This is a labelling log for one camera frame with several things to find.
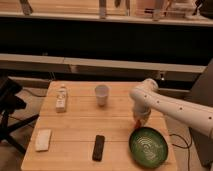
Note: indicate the white small bottle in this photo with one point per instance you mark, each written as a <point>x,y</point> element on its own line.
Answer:
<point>61,101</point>

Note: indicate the green bowl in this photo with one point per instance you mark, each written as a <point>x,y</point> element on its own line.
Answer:
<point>148,147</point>

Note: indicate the black rectangular block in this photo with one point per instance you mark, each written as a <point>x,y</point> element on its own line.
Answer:
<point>98,148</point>

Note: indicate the red pepper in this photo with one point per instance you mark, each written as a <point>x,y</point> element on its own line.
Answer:
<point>137,125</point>

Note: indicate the black tripod stand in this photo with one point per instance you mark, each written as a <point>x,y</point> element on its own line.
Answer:
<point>9,102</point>

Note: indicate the white plastic cup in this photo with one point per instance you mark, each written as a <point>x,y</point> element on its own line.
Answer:
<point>102,93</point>

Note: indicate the long wooden bench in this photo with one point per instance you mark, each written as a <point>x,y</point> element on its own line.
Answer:
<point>97,67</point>

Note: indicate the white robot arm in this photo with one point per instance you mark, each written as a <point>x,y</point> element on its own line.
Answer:
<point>146,97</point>

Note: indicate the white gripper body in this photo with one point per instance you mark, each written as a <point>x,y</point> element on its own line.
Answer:
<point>141,117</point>

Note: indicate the white sponge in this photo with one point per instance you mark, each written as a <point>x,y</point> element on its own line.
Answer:
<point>42,140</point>

